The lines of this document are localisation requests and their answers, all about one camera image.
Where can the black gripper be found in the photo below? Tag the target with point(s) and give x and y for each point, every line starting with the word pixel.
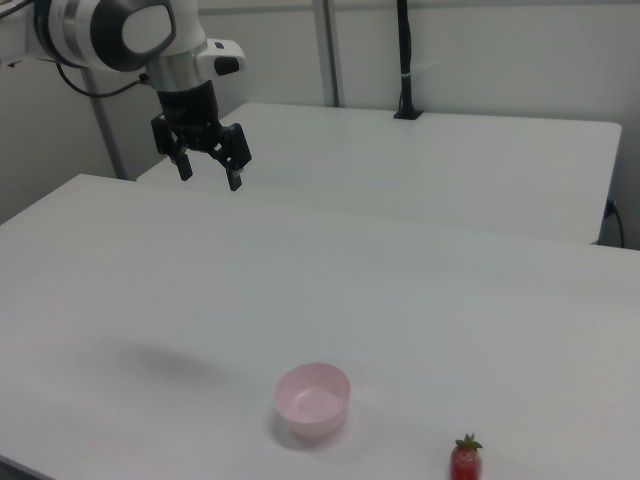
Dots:
pixel 190 110

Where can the red strawberry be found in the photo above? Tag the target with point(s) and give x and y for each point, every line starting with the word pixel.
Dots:
pixel 467 462

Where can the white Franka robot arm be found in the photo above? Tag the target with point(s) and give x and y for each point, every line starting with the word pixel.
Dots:
pixel 75 30

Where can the pink plastic bowl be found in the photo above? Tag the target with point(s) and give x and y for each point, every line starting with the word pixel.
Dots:
pixel 312 400

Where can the white side table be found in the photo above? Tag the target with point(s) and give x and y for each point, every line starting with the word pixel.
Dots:
pixel 400 165

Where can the grey metal frame post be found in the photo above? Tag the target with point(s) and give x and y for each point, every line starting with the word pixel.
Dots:
pixel 330 50
pixel 105 130

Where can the black camera stand pole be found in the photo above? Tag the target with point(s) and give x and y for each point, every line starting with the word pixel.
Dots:
pixel 406 60

